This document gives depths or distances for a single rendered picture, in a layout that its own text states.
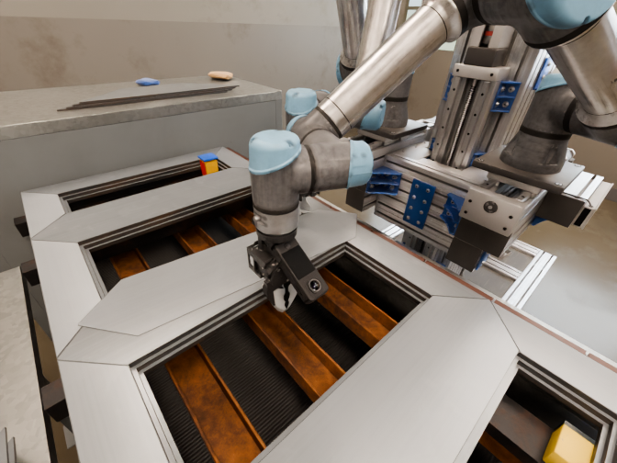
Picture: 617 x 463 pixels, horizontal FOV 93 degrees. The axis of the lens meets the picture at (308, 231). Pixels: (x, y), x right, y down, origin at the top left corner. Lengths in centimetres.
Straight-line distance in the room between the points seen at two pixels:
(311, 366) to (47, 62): 279
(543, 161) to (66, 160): 150
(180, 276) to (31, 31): 250
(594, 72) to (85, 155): 142
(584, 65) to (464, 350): 53
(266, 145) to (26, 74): 272
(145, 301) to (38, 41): 252
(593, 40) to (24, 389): 116
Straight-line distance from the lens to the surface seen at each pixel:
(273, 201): 44
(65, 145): 136
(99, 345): 69
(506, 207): 90
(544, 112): 98
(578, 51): 69
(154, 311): 70
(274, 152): 41
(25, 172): 138
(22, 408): 82
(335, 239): 83
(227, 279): 72
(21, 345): 93
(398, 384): 58
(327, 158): 45
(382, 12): 84
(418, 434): 56
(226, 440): 71
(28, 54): 304
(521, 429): 73
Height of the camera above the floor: 135
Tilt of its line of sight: 36 degrees down
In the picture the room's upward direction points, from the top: 2 degrees clockwise
